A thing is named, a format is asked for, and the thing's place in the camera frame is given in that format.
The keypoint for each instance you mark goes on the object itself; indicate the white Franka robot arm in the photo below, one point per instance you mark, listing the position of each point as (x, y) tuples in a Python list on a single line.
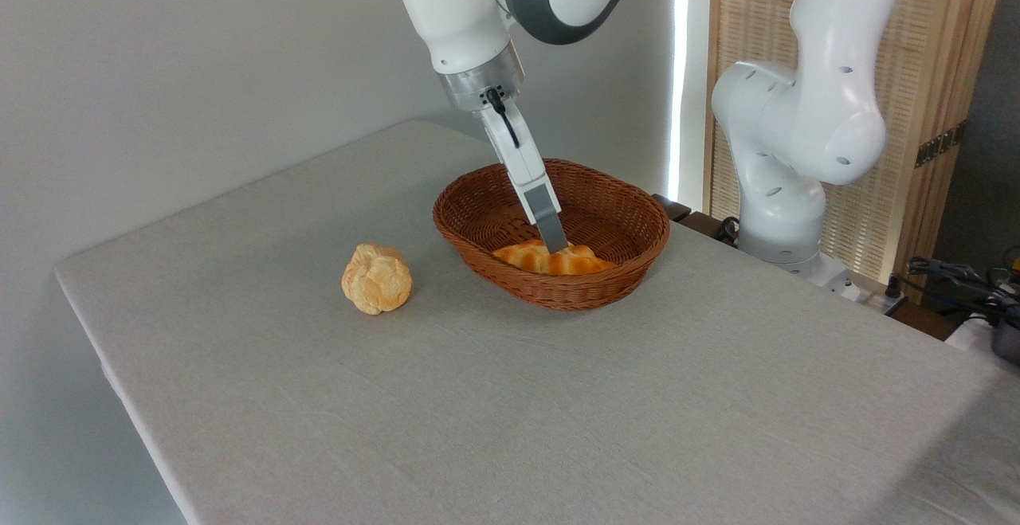
[(821, 111)]

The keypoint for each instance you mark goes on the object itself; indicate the white power strip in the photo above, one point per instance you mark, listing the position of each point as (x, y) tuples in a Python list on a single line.
[(876, 299)]

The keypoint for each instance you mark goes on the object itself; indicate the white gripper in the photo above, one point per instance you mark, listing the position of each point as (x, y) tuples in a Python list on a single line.
[(514, 150)]

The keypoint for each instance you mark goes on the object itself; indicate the golden croissant bread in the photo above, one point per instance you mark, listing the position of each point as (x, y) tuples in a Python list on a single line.
[(586, 260)]

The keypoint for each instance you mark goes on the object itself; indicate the wooden slatted folding screen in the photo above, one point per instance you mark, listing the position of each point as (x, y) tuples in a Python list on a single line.
[(932, 39)]

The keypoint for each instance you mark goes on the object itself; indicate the brown wicker basket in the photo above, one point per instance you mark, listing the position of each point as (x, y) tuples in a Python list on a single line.
[(558, 290)]

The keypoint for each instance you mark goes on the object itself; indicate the metal screen hinge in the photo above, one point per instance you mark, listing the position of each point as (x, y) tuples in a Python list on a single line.
[(939, 145)]

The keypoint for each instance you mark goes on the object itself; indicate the round pale bread roll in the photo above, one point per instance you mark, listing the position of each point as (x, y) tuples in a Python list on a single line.
[(376, 280)]

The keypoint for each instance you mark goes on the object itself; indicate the dark wooden side table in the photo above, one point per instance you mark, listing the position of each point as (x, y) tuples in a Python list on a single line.
[(693, 221)]

